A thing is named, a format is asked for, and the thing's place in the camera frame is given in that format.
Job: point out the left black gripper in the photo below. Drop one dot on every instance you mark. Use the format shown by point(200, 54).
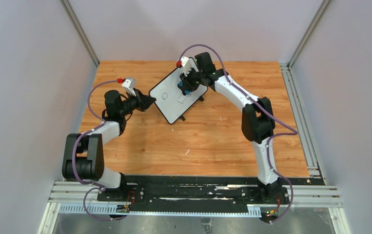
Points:
point(139, 100)

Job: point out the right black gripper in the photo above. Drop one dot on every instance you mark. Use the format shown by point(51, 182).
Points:
point(188, 82)

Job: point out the blue and black eraser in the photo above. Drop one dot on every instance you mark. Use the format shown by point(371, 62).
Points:
point(183, 88)

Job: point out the black framed whiteboard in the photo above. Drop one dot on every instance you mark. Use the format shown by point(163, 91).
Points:
point(169, 99)

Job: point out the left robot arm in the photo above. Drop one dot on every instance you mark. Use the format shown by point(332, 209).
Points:
point(83, 159)

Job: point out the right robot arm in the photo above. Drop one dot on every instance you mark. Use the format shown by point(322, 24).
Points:
point(257, 123)

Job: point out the metal whiteboard stand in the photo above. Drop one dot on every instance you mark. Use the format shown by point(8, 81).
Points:
point(201, 98)

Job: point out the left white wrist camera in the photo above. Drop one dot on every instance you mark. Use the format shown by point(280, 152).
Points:
point(129, 85)

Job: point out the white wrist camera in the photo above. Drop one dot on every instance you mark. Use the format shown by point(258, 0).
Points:
point(129, 85)
point(186, 65)

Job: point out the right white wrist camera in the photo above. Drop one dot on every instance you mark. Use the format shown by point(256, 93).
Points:
point(186, 65)

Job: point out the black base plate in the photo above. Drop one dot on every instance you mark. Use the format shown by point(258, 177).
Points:
point(206, 194)

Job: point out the left corner aluminium post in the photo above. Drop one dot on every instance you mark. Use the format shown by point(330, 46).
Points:
point(67, 6)

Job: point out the corner aluminium post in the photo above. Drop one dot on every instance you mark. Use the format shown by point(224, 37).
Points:
point(309, 32)
point(67, 6)

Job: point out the aluminium frame rail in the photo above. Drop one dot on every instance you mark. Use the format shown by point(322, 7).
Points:
point(314, 207)

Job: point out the right side aluminium rail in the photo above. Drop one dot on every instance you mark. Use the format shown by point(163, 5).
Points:
point(302, 123)

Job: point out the right corner aluminium post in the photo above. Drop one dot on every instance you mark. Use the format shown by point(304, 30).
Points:
point(309, 32)

